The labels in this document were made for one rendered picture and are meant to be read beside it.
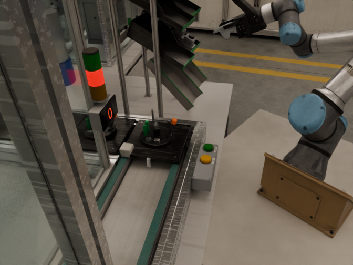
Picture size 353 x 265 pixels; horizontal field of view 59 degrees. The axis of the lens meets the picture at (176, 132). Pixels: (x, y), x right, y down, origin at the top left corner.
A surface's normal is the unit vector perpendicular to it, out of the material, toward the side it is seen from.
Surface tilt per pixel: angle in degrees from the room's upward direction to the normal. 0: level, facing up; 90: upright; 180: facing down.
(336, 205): 90
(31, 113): 90
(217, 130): 0
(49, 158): 90
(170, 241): 0
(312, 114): 54
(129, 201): 0
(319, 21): 90
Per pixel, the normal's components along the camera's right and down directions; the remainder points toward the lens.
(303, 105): -0.71, -0.22
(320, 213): -0.71, 0.44
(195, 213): -0.03, -0.80
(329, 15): -0.37, 0.56
